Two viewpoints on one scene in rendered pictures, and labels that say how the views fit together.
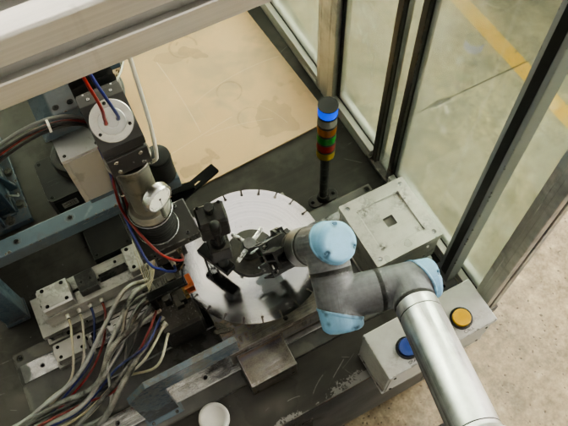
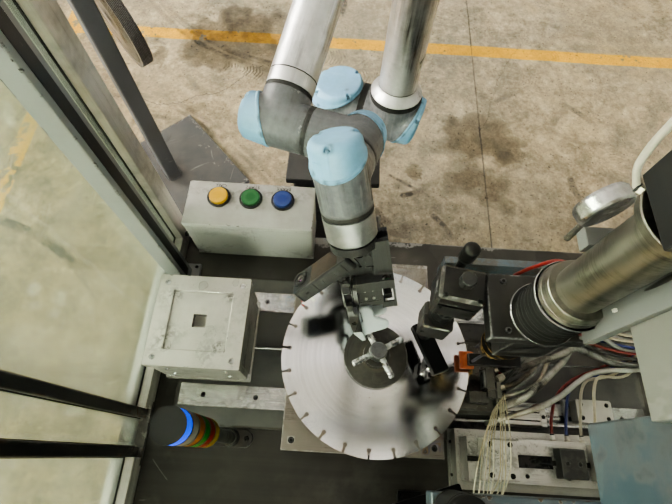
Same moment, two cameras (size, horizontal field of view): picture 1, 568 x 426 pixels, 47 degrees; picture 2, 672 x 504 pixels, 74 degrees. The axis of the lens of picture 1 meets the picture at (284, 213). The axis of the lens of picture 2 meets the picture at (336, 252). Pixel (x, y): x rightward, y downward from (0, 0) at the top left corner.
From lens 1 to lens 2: 0.96 m
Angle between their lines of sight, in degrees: 51
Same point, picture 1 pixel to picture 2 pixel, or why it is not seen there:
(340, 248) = (337, 132)
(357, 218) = (229, 343)
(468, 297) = (197, 208)
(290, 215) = (303, 377)
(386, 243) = (222, 299)
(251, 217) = (350, 403)
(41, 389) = (625, 394)
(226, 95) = not seen: outside the picture
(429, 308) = (288, 53)
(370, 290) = (325, 114)
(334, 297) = (367, 126)
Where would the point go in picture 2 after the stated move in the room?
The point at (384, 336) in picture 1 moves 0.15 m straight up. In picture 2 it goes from (294, 219) to (290, 179)
